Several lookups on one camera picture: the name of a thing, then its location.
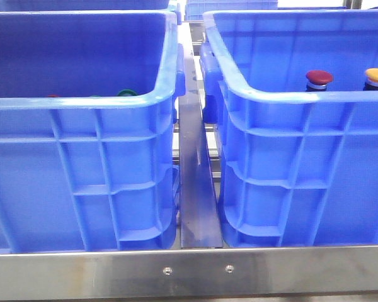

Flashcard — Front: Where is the blue destination bin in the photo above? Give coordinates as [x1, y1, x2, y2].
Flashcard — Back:
[201, 9, 378, 247]

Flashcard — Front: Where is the steel divider bar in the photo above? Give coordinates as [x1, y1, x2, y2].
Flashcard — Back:
[178, 43, 223, 249]

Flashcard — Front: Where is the steel front rail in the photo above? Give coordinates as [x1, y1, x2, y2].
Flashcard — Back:
[0, 245, 378, 301]

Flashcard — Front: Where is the red push button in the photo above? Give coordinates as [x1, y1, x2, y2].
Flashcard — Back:
[306, 70, 334, 92]

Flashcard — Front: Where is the blue bin with buttons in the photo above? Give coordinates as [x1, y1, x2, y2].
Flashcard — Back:
[0, 11, 185, 254]

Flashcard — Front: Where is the yellow push button tall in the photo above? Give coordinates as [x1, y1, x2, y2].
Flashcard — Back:
[363, 68, 378, 91]

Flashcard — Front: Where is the green push button right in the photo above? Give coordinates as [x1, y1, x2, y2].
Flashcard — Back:
[117, 89, 138, 97]

